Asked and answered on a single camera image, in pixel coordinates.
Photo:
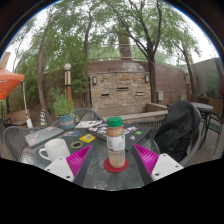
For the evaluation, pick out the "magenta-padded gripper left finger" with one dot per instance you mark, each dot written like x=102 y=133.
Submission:
x=70 y=165

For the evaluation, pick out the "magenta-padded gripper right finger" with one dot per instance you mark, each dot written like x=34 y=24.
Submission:
x=156 y=165

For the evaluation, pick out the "green-capped brown drink bottle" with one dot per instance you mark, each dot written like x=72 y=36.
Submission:
x=116 y=143

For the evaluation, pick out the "white ceramic mug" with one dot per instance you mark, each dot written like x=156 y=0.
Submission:
x=56 y=150

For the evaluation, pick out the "colourful sticker sheet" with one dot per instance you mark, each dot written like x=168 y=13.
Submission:
x=71 y=133

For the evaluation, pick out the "yellow card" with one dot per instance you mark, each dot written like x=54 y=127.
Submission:
x=87 y=138

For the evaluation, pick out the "black laptop with stickers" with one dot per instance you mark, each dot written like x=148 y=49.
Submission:
x=136 y=136

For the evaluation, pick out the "flat round red coaster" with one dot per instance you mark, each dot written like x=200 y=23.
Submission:
x=108 y=167

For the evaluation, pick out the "grey laptop with stickers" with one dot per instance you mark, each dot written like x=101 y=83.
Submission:
x=43 y=136

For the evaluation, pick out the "black jacket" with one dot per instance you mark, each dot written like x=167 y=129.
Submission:
x=176 y=130

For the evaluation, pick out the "grey patio chair under jacket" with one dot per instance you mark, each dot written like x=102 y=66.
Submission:
x=196 y=146

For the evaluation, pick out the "white printed paper booklet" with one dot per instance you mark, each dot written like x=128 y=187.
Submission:
x=87 y=124

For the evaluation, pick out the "blue yellow striped cone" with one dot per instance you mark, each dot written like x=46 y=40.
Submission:
x=43 y=117

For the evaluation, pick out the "green plant in blue pot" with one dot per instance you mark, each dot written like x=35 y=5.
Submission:
x=64 y=110

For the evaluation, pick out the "black metal patio chair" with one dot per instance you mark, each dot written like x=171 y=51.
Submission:
x=215 y=128

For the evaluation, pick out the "round grey patio table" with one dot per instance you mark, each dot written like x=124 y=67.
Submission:
x=204 y=107

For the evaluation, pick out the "tall tree, dark forked trunk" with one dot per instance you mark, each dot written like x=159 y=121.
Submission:
x=152 y=83

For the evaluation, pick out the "tall tree, leaning pale trunk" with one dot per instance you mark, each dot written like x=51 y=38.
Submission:
x=41 y=86

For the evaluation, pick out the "orange patio umbrella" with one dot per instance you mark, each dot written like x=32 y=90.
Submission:
x=10 y=83

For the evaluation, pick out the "grey wall utility box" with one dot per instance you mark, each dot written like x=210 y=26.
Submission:
x=160 y=96

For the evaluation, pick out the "wooden lamp post, white globe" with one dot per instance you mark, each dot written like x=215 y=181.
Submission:
x=68 y=83

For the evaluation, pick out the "dark wall lantern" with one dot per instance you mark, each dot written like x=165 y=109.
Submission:
x=94 y=80
x=146 y=78

